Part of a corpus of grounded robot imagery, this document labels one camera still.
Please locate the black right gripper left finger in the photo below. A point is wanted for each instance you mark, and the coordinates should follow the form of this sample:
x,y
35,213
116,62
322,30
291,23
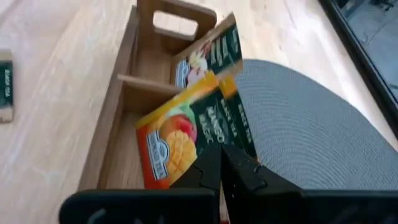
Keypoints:
x,y
205,174

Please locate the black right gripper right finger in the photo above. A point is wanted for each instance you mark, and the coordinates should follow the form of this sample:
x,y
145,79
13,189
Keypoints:
x,y
245,177

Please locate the yellow mango tea packet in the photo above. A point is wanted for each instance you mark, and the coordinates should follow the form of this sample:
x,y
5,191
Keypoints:
x,y
244,124
174,146

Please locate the wooden tea organizer box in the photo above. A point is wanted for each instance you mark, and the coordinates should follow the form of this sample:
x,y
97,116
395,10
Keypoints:
x,y
105,124

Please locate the brown vanilla cinnamon tea packet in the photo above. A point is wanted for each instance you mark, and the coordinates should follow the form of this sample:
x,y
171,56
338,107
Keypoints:
x,y
224,46
6,90

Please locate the round grey woven placemat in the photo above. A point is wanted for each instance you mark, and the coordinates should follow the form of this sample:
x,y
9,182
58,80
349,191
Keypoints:
x,y
311,124

